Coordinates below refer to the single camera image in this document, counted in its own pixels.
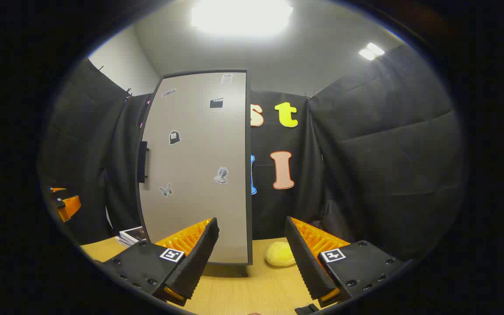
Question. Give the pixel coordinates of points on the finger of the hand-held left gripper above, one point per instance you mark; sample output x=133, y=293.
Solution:
x=70, y=208
x=58, y=190

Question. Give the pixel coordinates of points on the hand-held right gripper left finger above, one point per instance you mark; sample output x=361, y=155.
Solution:
x=197, y=262

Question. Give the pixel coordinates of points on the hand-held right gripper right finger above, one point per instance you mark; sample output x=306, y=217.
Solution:
x=306, y=262

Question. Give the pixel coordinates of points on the white portrait cover book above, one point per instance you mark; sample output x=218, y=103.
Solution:
x=134, y=234

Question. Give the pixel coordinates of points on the grey cabinet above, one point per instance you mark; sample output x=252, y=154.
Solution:
x=249, y=175

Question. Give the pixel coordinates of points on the ceiling light panel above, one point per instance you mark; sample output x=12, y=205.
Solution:
x=371, y=50
x=241, y=15

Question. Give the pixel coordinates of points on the black backdrop cloth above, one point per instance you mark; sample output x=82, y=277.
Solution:
x=387, y=153

